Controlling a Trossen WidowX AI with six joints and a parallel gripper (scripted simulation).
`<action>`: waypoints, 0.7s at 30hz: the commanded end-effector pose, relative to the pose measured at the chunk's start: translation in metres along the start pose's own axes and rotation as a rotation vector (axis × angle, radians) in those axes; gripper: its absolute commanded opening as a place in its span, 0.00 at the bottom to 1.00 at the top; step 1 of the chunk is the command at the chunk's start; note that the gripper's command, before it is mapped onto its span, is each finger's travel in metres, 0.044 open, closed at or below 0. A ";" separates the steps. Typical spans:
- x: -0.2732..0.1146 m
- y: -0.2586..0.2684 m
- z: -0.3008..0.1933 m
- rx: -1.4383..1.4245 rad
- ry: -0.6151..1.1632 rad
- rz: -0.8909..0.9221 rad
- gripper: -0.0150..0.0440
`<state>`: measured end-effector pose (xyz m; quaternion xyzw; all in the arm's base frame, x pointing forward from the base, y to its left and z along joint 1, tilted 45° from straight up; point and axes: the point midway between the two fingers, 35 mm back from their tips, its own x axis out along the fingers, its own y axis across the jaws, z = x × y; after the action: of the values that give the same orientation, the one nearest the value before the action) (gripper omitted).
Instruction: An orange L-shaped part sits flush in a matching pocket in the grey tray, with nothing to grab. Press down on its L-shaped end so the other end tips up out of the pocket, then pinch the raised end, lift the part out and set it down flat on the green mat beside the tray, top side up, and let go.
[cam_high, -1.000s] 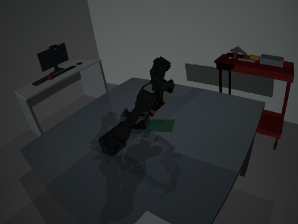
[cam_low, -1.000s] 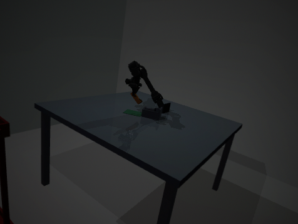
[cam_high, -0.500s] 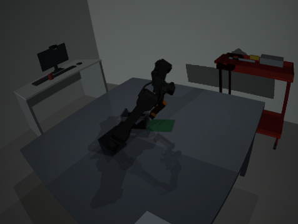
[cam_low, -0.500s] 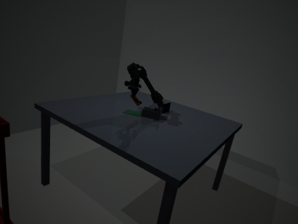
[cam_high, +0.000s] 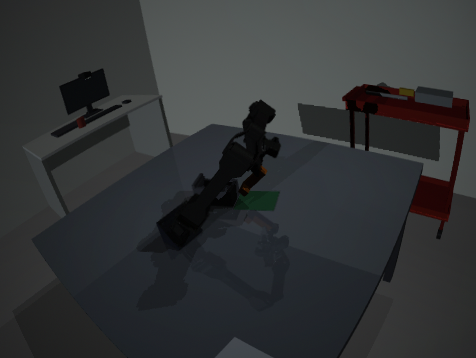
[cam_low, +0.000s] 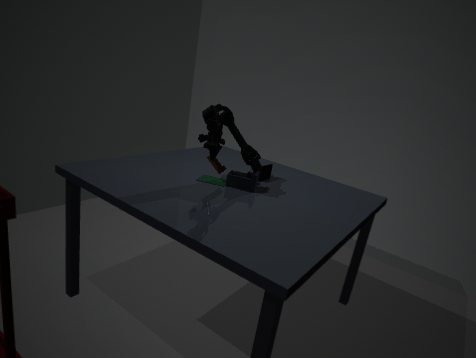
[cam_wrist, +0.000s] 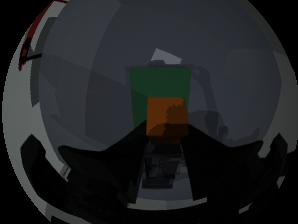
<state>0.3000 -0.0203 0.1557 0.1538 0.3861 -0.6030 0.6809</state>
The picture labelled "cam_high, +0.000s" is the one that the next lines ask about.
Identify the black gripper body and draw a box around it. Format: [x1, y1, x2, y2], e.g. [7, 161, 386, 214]
[243, 136, 261, 170]

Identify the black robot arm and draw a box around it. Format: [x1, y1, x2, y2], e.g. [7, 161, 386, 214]
[170, 100, 281, 240]

